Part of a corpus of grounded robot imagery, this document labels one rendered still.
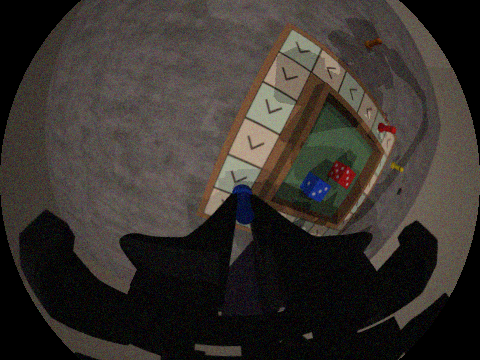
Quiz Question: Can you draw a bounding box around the blue pawn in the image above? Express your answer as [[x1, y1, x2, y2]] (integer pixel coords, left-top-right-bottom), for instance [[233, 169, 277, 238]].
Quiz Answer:
[[232, 184, 255, 225]]

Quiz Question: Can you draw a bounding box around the yellow pawn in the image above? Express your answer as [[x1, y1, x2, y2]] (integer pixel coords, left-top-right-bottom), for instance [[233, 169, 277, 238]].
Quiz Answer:
[[391, 161, 404, 172]]

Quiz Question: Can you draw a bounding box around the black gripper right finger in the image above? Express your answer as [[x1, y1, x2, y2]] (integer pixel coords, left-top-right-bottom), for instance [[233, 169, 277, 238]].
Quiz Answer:
[[249, 195, 373, 309]]

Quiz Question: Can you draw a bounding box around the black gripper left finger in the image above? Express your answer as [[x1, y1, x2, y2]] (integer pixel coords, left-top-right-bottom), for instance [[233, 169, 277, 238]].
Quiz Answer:
[[119, 193, 237, 312]]

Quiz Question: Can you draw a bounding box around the red pawn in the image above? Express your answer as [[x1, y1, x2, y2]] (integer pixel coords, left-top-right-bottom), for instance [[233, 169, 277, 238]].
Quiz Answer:
[[377, 123, 396, 135]]

